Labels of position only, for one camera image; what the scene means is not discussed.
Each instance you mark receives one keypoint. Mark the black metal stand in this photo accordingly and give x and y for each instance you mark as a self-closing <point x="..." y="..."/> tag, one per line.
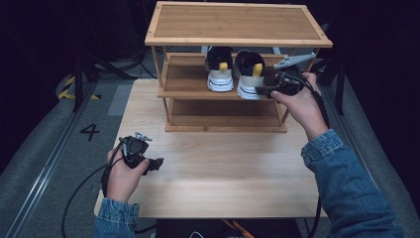
<point x="340" y="86"/>
<point x="78" y="82"/>

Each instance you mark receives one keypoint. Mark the person's left hand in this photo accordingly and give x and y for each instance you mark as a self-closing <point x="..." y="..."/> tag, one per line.
<point x="122" y="180"/>

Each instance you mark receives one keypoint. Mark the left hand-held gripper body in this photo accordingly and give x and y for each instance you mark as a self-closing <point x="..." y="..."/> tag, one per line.
<point x="135" y="148"/>

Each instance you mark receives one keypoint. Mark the wooden shoe rack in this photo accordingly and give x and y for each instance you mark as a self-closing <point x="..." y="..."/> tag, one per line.
<point x="231" y="24"/>

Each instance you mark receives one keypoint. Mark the navy and white sneaker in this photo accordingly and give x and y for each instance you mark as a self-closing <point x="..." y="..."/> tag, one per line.
<point x="219" y="79"/>
<point x="249" y="82"/>

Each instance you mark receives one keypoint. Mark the person's right hand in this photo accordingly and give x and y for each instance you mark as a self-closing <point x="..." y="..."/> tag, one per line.
<point x="305" y="109"/>

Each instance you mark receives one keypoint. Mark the yellow and black floor tape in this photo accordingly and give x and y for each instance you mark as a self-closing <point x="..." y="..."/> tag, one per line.
<point x="66" y="92"/>

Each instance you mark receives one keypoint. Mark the metal floor rail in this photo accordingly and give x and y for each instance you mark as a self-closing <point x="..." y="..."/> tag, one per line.
<point x="43" y="168"/>

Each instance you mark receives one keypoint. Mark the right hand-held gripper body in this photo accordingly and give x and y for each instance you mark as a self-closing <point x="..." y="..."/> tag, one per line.
<point x="292" y="82"/>

